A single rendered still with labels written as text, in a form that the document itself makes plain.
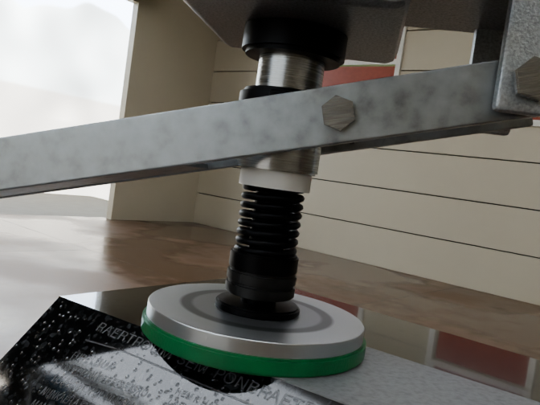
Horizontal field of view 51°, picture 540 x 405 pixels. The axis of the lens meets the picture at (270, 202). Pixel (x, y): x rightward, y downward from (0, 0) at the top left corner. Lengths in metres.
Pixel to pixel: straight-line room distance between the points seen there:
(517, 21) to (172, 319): 0.37
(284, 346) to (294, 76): 0.24
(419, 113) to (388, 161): 6.87
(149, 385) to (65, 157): 0.22
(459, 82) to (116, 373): 0.39
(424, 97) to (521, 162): 6.28
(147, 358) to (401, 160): 6.83
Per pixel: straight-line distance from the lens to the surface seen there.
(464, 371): 0.60
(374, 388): 0.49
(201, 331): 0.48
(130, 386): 0.53
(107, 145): 0.54
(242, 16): 0.55
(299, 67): 0.53
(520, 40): 0.49
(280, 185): 0.52
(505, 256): 6.77
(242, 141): 0.50
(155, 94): 8.76
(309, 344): 0.48
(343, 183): 7.66
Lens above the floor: 0.99
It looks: 3 degrees down
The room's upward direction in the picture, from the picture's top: 8 degrees clockwise
